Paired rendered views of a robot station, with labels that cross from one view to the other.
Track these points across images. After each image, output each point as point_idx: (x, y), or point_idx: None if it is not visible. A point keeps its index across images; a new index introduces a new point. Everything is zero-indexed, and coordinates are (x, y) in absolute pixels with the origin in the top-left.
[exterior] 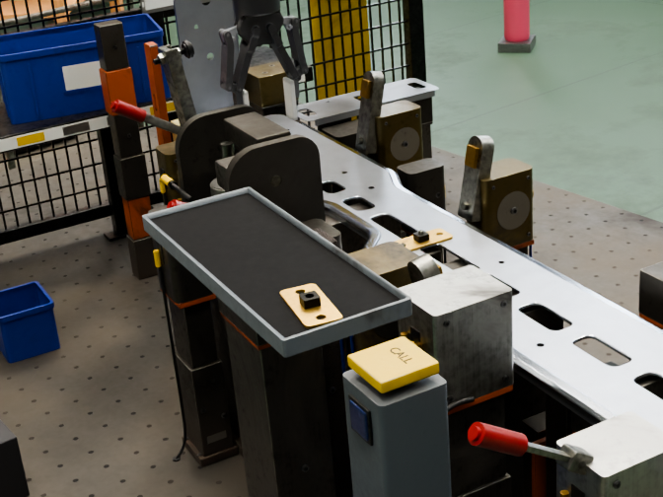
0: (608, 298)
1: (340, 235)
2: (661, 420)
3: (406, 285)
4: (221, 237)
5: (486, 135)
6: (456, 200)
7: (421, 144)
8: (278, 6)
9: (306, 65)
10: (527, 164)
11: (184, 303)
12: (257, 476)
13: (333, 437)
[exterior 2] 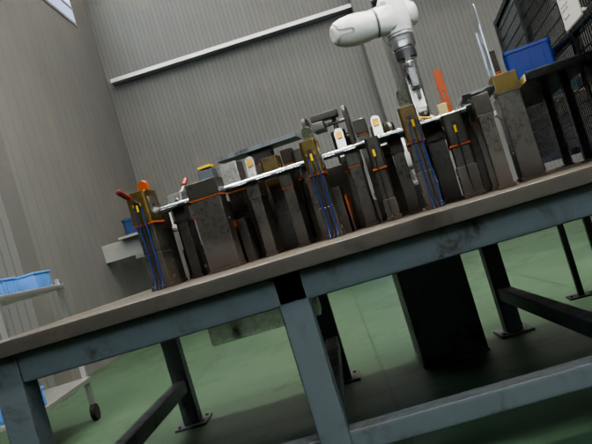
0: (353, 233)
1: (292, 151)
2: (185, 203)
3: (240, 161)
4: None
5: (305, 127)
6: (539, 179)
7: (403, 129)
8: (399, 58)
9: (412, 84)
10: (303, 142)
11: None
12: None
13: None
